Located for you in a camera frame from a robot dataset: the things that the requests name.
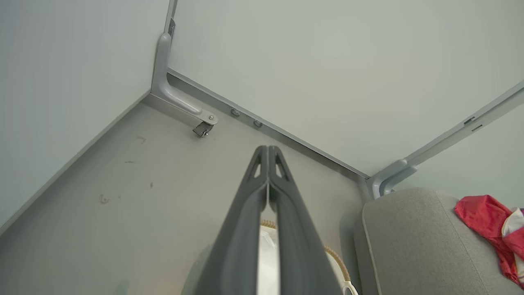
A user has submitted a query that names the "white cloth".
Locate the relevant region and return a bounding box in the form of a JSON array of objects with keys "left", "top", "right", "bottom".
[{"left": 257, "top": 226, "right": 281, "bottom": 295}]

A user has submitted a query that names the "grey partition corner foot bracket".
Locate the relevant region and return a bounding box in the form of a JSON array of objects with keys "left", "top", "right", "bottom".
[{"left": 366, "top": 159, "right": 418, "bottom": 201}]

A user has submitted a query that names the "red and white garment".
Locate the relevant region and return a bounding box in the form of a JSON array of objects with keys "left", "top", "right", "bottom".
[{"left": 454, "top": 195, "right": 524, "bottom": 288}]

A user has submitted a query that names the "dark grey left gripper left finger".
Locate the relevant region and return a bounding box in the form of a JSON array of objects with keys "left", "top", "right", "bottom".
[{"left": 192, "top": 145, "right": 269, "bottom": 295}]

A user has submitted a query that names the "small grey caster wheel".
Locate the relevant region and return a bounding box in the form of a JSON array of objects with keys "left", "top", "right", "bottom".
[{"left": 192, "top": 122, "right": 215, "bottom": 138}]

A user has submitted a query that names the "white laundry basket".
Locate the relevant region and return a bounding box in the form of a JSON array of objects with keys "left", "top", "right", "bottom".
[{"left": 260, "top": 220, "right": 359, "bottom": 295}]

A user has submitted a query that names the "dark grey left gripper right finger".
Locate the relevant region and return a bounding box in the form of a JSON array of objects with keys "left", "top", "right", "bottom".
[{"left": 269, "top": 145, "right": 343, "bottom": 295}]

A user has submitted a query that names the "grey fabric sofa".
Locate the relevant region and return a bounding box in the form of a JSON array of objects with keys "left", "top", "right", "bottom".
[{"left": 339, "top": 187, "right": 524, "bottom": 295}]

